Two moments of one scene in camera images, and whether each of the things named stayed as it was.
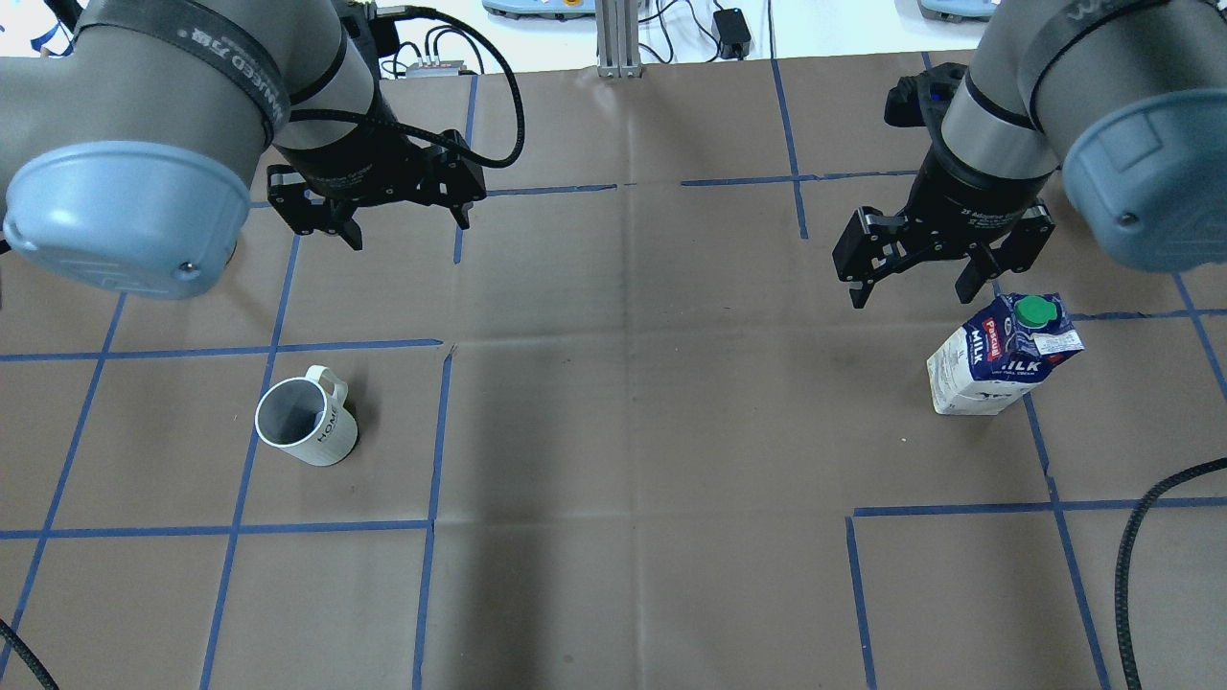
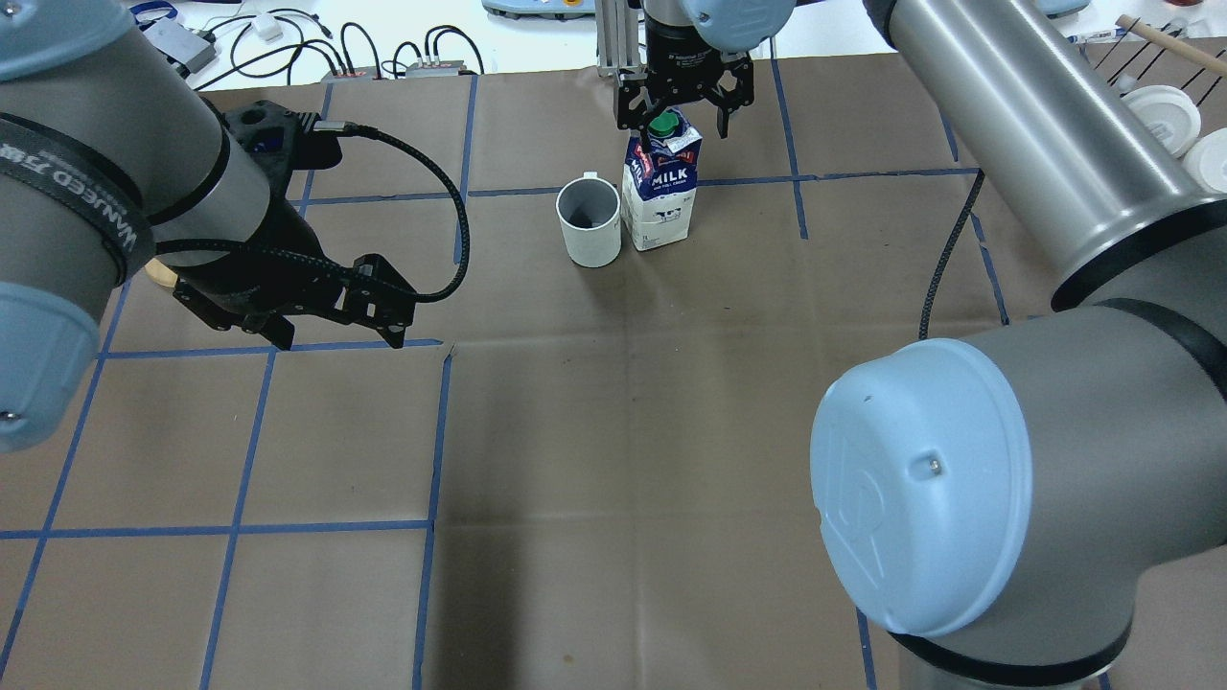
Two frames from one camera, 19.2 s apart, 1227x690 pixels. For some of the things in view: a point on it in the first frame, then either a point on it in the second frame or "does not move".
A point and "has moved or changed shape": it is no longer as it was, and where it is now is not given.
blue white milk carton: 989,364 has moved or changed shape
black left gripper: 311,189 → 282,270
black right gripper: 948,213 → 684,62
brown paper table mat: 629,427 does not move
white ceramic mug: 305,416 → 589,211
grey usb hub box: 448,68 does not move
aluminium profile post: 617,24 does not move
